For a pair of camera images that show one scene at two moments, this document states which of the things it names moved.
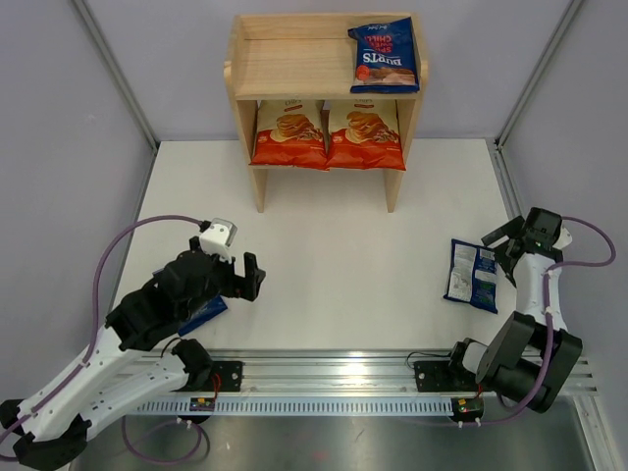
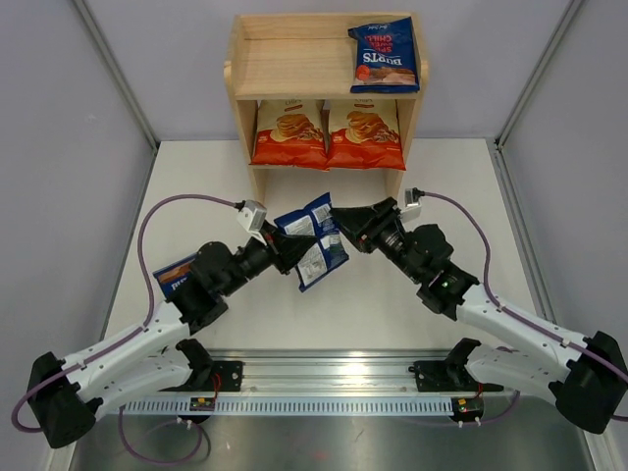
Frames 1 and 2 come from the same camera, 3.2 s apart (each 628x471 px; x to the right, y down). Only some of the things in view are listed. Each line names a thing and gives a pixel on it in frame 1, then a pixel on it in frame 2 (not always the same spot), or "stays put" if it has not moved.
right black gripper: (508, 230) → (366, 224)
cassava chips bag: (365, 134) stays put
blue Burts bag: (386, 58) stays put
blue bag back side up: (472, 276) → (328, 252)
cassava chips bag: (290, 133) stays put
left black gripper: (238, 286) → (284, 249)
